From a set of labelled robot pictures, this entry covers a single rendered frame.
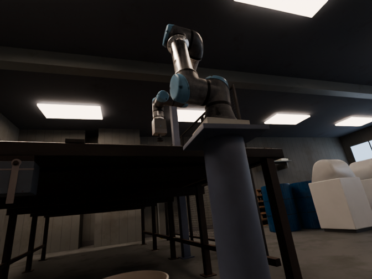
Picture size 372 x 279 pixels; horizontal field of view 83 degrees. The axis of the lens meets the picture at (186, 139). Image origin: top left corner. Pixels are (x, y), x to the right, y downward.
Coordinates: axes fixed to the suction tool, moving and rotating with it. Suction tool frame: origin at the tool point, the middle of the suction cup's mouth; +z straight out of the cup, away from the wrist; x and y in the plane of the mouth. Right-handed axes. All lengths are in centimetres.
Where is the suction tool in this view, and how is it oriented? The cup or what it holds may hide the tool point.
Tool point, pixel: (160, 140)
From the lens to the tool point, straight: 140.0
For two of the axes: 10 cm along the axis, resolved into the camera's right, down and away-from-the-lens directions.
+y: -9.1, -0.5, -4.1
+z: 1.0, 9.4, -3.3
